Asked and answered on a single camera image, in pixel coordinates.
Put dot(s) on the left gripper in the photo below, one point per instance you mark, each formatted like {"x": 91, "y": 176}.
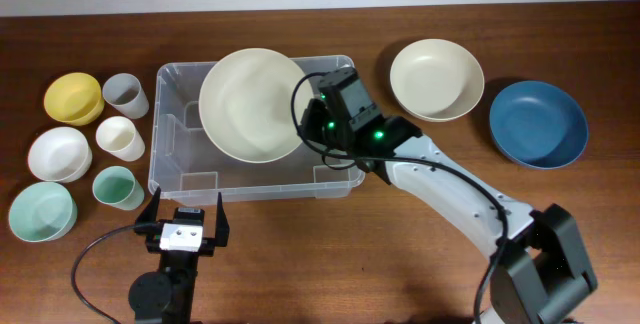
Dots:
{"x": 207, "y": 245}

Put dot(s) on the mint green bowl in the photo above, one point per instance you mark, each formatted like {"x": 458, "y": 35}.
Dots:
{"x": 44, "y": 211}

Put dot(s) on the mint green cup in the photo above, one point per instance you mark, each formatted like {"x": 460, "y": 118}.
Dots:
{"x": 116, "y": 186}

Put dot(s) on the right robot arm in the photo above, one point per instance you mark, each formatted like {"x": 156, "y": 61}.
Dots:
{"x": 538, "y": 268}

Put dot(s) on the clear plastic storage container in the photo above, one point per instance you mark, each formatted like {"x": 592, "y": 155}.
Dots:
{"x": 189, "y": 169}

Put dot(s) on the blue plate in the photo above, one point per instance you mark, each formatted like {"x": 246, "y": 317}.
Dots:
{"x": 538, "y": 125}

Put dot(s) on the cream cup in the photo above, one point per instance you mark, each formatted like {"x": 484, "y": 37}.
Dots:
{"x": 119, "y": 137}

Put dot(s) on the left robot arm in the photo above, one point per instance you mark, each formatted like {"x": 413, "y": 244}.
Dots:
{"x": 165, "y": 295}

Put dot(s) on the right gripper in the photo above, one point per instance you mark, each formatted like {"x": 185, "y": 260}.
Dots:
{"x": 308, "y": 123}

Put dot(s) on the yellow bowl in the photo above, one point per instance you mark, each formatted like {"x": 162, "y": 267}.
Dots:
{"x": 74, "y": 99}

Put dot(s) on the grey cup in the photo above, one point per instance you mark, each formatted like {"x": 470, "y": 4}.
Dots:
{"x": 124, "y": 92}

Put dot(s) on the cream plate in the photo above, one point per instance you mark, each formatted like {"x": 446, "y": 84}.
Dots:
{"x": 247, "y": 101}
{"x": 436, "y": 80}

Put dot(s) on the white bowl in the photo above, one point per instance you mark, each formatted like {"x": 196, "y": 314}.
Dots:
{"x": 61, "y": 154}

